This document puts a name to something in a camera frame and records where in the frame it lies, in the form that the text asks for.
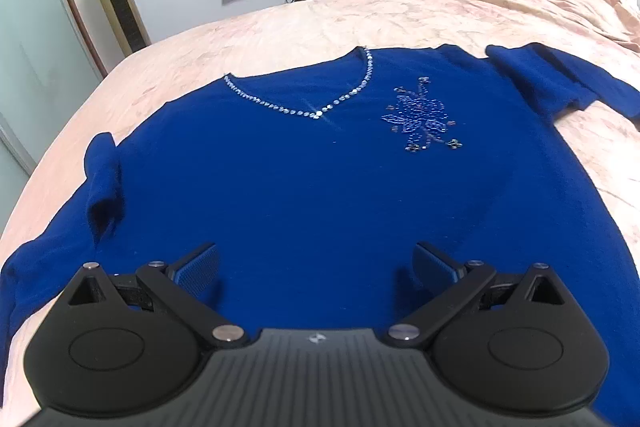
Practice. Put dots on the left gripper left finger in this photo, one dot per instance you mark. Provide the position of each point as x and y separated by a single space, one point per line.
126 343

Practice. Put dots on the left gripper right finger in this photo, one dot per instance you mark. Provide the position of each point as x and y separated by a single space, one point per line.
505 342

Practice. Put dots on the blue beaded sweater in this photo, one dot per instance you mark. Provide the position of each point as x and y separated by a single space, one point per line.
316 182

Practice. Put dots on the pink floral bed sheet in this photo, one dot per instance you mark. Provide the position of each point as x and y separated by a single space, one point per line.
299 35

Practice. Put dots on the frosted floral wardrobe door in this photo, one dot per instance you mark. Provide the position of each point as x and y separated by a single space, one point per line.
46 74

